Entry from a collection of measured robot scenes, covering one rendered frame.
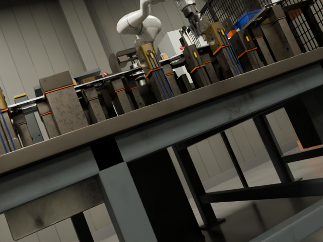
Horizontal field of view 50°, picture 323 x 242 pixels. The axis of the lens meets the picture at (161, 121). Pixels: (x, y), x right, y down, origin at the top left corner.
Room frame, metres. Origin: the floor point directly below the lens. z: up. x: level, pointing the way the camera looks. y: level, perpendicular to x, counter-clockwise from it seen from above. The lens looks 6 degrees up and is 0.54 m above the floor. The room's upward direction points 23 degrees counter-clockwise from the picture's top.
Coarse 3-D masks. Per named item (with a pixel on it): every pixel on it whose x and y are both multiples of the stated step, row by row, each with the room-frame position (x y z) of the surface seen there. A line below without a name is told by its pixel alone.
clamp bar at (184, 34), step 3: (183, 27) 1.92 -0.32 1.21; (186, 27) 1.93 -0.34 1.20; (180, 30) 1.95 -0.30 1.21; (183, 30) 1.94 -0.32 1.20; (180, 33) 1.96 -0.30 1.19; (183, 33) 1.96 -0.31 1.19; (186, 33) 1.95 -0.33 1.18; (183, 36) 1.94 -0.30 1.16; (186, 36) 1.96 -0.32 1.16; (189, 36) 1.95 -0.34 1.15; (183, 39) 1.96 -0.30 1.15; (186, 39) 1.95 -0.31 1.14; (189, 39) 1.95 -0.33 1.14; (186, 42) 1.93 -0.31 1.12; (189, 42) 1.95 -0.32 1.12; (192, 42) 1.94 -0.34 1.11; (186, 45) 1.95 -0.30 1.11
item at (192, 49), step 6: (186, 48) 1.55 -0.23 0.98; (192, 48) 1.55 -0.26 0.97; (186, 54) 1.57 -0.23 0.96; (192, 54) 1.54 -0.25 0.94; (198, 54) 1.55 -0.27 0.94; (186, 60) 1.59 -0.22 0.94; (192, 60) 1.55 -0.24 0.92; (198, 60) 1.54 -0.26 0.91; (192, 66) 1.56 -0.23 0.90; (198, 66) 1.55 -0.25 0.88; (192, 72) 1.59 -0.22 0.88; (198, 72) 1.55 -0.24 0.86; (204, 72) 1.56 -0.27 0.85; (198, 78) 1.57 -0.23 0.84; (204, 78) 1.56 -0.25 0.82; (198, 84) 1.59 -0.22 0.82; (204, 84) 1.55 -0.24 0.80; (210, 84) 1.56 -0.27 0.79
